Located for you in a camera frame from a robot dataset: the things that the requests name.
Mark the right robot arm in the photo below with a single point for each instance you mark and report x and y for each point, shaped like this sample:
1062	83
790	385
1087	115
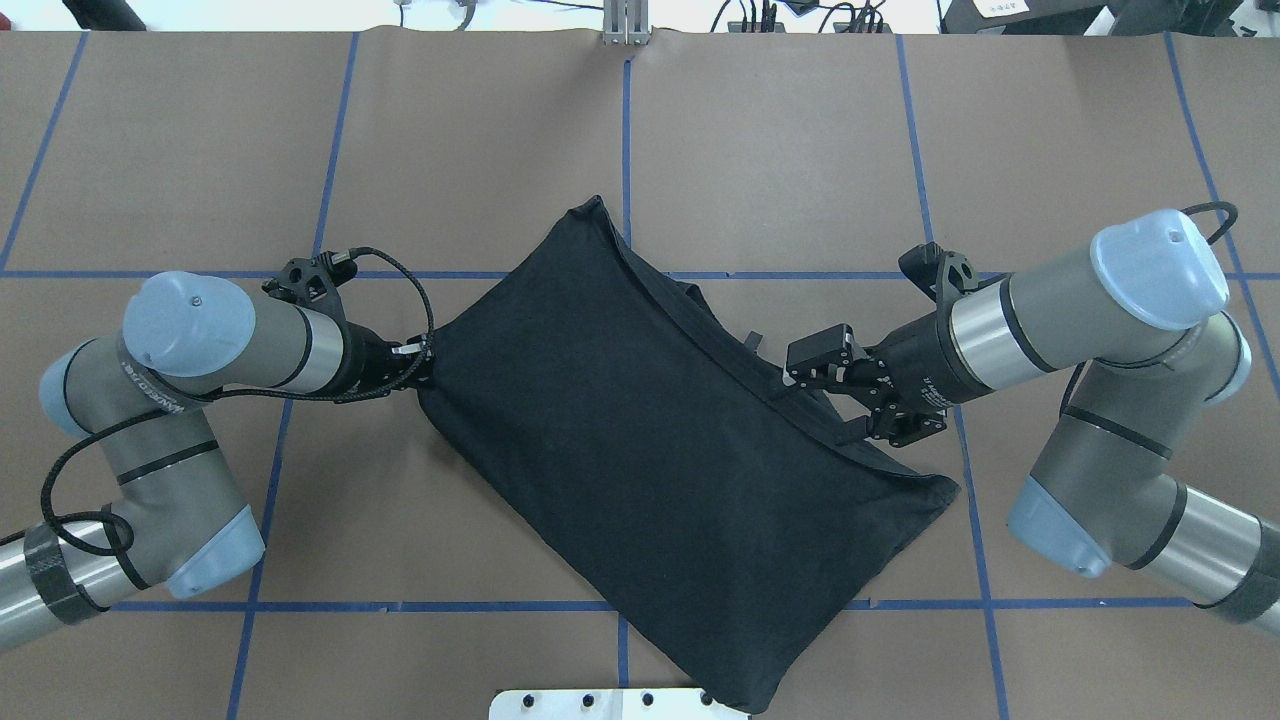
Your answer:
1140	316

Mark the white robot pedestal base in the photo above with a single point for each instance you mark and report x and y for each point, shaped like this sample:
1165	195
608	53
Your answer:
610	703

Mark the aluminium frame post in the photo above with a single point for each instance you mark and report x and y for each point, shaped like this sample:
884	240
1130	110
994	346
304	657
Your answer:
626	23

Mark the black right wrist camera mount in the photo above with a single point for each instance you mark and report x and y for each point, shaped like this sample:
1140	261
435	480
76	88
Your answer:
943	276

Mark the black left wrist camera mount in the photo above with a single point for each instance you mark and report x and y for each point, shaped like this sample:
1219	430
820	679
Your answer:
308	282

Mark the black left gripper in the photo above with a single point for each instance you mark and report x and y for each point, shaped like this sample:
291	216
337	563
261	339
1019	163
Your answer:
366	362

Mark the black graphic t-shirt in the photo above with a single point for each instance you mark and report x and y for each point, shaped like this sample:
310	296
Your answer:
725	516

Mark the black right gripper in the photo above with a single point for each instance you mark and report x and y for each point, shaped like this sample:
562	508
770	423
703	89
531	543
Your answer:
918	370

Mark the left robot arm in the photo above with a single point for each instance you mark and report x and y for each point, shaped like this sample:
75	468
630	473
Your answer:
145	496

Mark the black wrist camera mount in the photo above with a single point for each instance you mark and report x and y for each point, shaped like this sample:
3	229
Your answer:
308	282
943	276

